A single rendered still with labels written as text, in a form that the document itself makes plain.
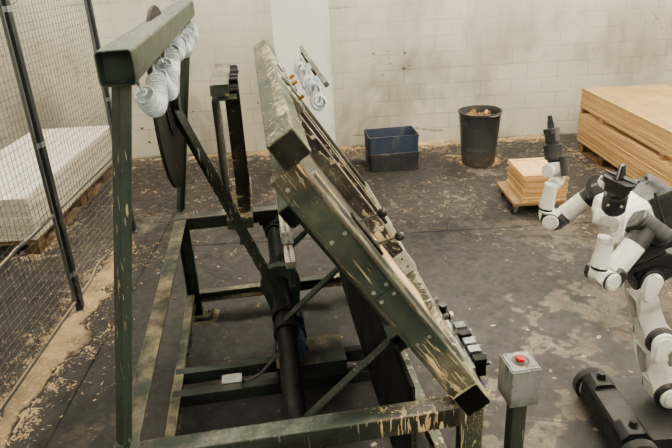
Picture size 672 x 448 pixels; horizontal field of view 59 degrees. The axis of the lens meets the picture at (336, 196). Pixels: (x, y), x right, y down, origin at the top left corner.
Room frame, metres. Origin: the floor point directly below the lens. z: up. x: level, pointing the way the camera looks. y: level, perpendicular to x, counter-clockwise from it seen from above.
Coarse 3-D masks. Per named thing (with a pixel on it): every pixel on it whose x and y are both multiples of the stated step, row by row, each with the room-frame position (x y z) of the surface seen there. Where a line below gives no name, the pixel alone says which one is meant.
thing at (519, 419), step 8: (512, 408) 1.81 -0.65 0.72; (520, 408) 1.81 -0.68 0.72; (512, 416) 1.81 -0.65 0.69; (520, 416) 1.81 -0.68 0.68; (512, 424) 1.81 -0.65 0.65; (520, 424) 1.81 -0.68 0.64; (512, 432) 1.81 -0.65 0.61; (520, 432) 1.81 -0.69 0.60; (504, 440) 1.86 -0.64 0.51; (512, 440) 1.81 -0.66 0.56; (520, 440) 1.81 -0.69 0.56
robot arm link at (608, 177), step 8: (608, 176) 2.05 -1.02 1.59; (624, 176) 2.04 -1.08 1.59; (608, 184) 2.04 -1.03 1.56; (616, 184) 2.01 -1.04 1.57; (624, 184) 1.99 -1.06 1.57; (632, 184) 2.00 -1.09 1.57; (608, 192) 2.04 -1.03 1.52; (616, 192) 2.02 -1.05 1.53; (624, 192) 1.99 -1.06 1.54; (608, 200) 2.03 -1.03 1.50; (616, 200) 2.02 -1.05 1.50; (624, 200) 2.01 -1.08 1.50; (608, 208) 2.03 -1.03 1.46; (616, 208) 2.02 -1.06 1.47; (624, 208) 2.03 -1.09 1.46
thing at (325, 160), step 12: (300, 96) 2.58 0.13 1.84; (300, 108) 2.55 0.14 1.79; (300, 120) 2.55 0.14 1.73; (312, 132) 2.56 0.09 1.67; (312, 144) 2.56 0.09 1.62; (312, 156) 2.55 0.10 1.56; (324, 156) 2.56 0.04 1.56; (324, 168) 2.56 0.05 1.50; (336, 168) 2.57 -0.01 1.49; (336, 180) 2.57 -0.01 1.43; (348, 180) 2.58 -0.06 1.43; (348, 192) 2.58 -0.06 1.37; (360, 204) 2.58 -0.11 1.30; (360, 216) 2.58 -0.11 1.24; (372, 228) 2.59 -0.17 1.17; (384, 228) 2.60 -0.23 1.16; (396, 240) 2.61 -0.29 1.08; (396, 252) 2.61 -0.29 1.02; (408, 264) 2.61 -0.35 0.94
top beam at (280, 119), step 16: (256, 48) 3.68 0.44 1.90; (272, 48) 3.78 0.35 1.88; (256, 64) 3.13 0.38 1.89; (272, 64) 2.83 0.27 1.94; (272, 80) 2.48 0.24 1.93; (272, 96) 2.21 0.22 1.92; (288, 96) 2.32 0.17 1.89; (272, 112) 1.99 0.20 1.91; (288, 112) 1.88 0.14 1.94; (272, 128) 1.81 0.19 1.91; (288, 128) 1.69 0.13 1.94; (272, 144) 1.67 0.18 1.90; (288, 144) 1.67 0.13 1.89; (304, 144) 1.68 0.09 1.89; (288, 160) 1.67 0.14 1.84
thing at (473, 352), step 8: (440, 304) 2.47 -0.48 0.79; (448, 312) 2.46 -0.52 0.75; (448, 320) 2.40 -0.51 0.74; (456, 328) 2.31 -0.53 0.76; (464, 328) 2.31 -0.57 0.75; (456, 336) 2.27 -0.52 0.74; (464, 336) 2.25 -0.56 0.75; (472, 336) 2.23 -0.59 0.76; (464, 344) 2.19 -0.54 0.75; (472, 344) 2.19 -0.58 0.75; (464, 352) 2.15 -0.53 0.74; (472, 352) 2.13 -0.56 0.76; (480, 352) 2.13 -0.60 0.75; (472, 360) 2.09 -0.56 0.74; (480, 360) 2.07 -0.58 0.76; (480, 368) 2.07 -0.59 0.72; (480, 376) 2.15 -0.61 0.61
